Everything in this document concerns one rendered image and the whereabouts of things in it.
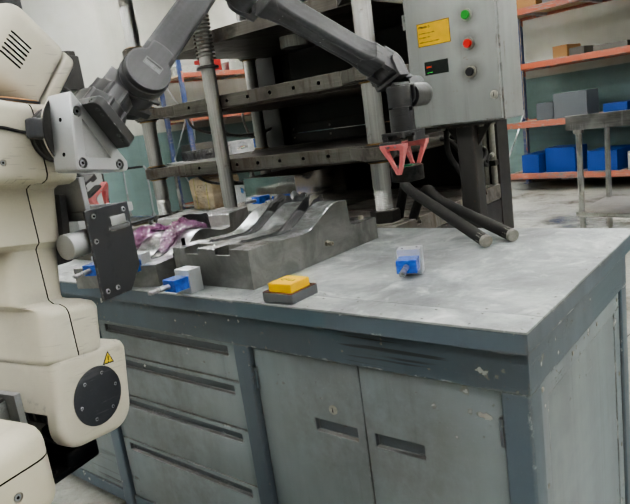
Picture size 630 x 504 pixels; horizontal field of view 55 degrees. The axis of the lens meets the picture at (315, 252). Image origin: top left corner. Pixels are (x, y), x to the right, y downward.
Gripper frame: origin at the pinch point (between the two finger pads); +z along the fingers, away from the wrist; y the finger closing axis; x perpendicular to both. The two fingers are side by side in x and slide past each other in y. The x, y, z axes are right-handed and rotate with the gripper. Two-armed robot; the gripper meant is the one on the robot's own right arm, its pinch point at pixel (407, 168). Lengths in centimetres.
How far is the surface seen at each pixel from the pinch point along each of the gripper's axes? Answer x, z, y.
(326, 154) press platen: 56, -3, 41
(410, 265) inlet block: -13.5, 16.6, -25.9
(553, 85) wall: 173, -14, 656
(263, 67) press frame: 147, -46, 116
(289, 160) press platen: 74, -2, 41
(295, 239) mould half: 17.7, 11.7, -24.5
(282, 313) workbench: 4, 21, -47
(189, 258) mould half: 38, 13, -40
